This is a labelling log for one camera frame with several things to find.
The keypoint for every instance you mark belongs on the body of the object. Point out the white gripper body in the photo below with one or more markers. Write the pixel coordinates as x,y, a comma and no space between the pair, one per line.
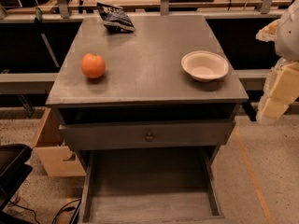
289,34

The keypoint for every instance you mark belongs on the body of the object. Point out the grey middle drawer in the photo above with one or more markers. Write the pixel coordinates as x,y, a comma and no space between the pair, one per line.
95,136

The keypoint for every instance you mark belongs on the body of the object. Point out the orange fruit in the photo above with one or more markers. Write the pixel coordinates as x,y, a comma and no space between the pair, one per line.
93,66

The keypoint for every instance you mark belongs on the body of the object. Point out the long grey metal rail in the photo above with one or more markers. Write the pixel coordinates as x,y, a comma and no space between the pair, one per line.
27,83

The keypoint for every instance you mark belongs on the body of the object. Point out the grey open bottom drawer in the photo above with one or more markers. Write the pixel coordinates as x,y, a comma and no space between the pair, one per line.
171,185

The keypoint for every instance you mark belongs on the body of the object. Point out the blue chip bag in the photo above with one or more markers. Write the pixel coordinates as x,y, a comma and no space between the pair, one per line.
115,19

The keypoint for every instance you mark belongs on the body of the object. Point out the white paper bowl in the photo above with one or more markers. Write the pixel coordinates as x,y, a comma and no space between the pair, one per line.
204,66

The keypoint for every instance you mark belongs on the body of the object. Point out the light wooden box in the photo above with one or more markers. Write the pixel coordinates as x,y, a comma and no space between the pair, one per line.
56,157

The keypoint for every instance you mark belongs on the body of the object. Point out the black bin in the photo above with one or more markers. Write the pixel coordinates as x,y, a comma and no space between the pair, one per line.
13,170

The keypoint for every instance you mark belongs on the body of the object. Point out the round metal drawer knob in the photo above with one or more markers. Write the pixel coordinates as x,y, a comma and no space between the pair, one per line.
149,137

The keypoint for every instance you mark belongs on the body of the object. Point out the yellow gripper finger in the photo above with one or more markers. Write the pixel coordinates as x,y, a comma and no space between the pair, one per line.
268,33
280,90

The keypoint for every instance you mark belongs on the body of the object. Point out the grey wooden drawer cabinet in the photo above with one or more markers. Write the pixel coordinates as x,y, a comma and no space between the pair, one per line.
144,80

